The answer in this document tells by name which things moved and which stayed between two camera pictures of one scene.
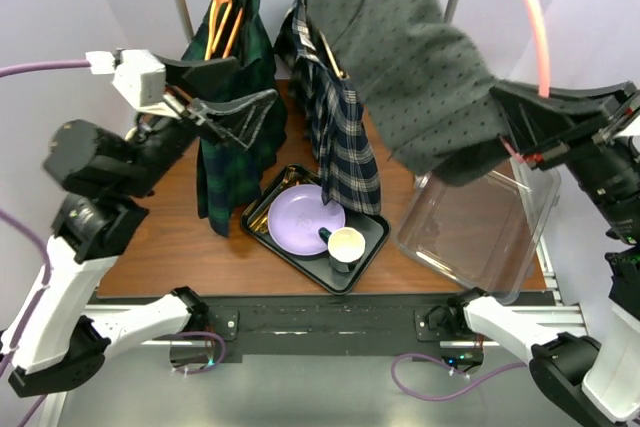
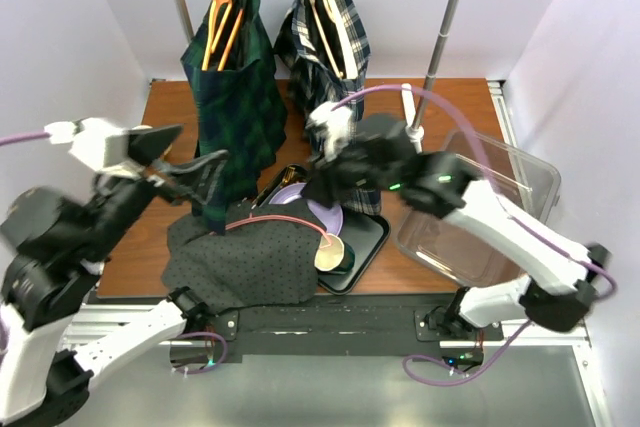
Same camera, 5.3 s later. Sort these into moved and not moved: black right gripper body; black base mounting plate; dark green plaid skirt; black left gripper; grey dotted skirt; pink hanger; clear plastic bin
Moved: pink hanger; grey dotted skirt; black left gripper; black right gripper body
Not moved: black base mounting plate; dark green plaid skirt; clear plastic bin
